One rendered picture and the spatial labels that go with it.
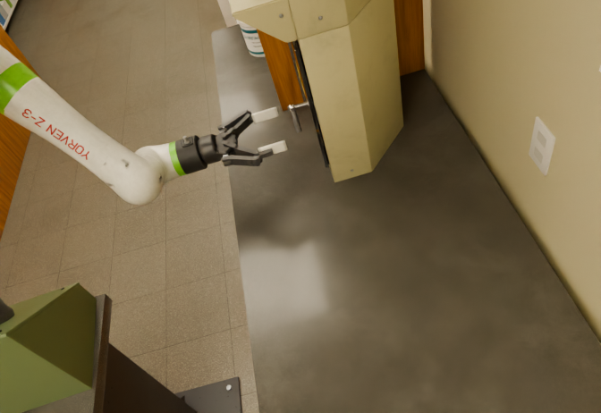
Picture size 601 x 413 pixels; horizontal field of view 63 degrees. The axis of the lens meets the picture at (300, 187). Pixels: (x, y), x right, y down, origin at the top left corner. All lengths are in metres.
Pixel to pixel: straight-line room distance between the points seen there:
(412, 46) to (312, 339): 0.96
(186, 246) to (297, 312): 1.54
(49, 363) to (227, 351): 1.20
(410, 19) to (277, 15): 0.64
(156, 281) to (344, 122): 1.63
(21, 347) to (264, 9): 0.81
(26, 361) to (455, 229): 0.99
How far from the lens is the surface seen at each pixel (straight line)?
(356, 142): 1.30
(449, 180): 1.36
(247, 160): 1.22
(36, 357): 1.18
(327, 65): 1.13
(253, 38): 1.89
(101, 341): 1.37
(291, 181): 1.42
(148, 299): 2.58
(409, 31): 1.61
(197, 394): 2.25
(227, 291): 2.42
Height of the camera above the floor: 1.98
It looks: 48 degrees down
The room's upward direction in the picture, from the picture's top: 19 degrees counter-clockwise
